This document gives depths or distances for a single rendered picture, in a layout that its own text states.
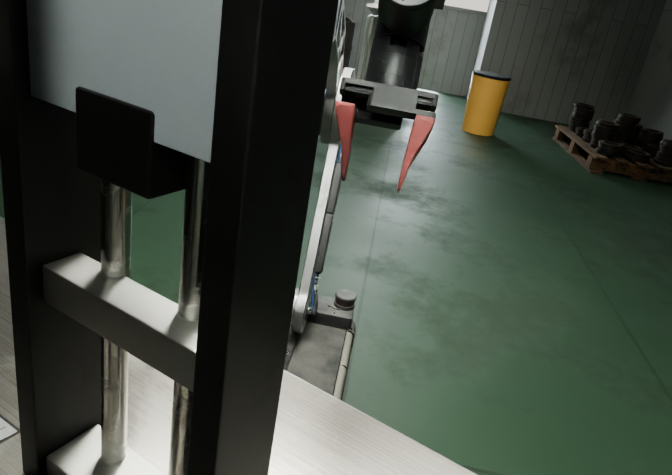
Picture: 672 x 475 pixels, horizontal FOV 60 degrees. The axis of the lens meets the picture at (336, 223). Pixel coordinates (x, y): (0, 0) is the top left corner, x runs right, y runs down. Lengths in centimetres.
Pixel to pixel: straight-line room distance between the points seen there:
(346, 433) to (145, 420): 16
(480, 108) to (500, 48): 178
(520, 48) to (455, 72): 112
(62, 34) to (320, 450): 34
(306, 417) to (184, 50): 34
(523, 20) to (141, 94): 755
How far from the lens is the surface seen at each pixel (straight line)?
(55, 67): 31
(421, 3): 57
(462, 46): 846
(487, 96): 607
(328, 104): 165
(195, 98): 24
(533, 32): 779
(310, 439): 48
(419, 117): 60
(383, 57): 63
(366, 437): 50
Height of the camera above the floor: 123
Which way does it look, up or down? 23 degrees down
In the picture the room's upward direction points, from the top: 10 degrees clockwise
